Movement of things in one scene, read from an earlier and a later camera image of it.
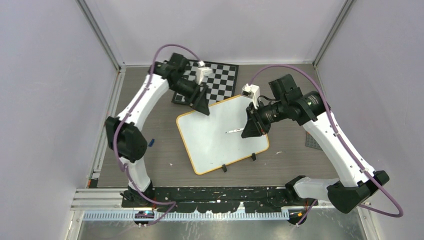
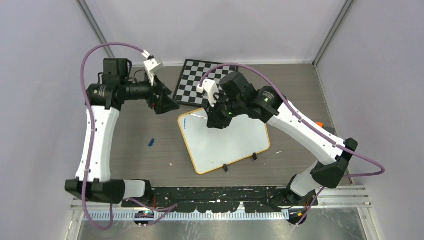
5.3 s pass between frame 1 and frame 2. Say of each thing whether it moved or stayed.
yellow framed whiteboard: stayed
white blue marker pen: moved
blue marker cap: stayed
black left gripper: moved
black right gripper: moved
